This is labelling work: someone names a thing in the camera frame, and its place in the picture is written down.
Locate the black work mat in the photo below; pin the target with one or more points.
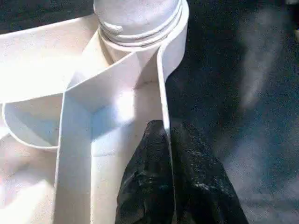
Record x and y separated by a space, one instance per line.
233 116

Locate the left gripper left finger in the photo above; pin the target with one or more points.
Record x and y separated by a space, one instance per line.
147 182

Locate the white plastic table leg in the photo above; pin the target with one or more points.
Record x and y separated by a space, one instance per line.
135 18

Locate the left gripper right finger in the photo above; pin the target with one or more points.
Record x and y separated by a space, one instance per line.
203 182

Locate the white plastic table top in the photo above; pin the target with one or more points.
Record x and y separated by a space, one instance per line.
70 81

